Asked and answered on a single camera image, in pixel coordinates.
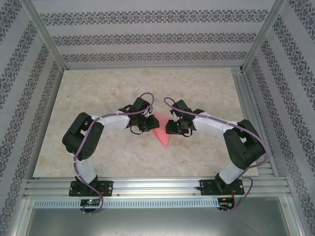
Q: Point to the pink red cloth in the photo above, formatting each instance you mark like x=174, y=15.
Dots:
x=163, y=140

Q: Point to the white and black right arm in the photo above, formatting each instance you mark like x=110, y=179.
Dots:
x=209, y=125

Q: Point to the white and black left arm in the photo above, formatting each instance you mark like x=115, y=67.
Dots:
x=113, y=123

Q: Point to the grey metal sheet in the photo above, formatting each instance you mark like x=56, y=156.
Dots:
x=157, y=221

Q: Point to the aluminium side rails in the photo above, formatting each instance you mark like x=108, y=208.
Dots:
x=246, y=98

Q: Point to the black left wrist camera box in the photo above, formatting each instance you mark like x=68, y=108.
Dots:
x=141, y=105

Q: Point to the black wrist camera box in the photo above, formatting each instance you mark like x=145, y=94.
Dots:
x=182, y=107
x=141, y=105

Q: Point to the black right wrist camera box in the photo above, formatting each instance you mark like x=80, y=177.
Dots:
x=182, y=107

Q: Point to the aluminium mounting rail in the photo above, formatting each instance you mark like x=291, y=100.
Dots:
x=157, y=185

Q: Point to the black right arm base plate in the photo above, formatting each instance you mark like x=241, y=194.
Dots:
x=209, y=186

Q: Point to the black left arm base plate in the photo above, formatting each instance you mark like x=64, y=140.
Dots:
x=105, y=188

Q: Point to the aluminium frame post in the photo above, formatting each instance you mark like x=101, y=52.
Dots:
x=46, y=37
x=264, y=37

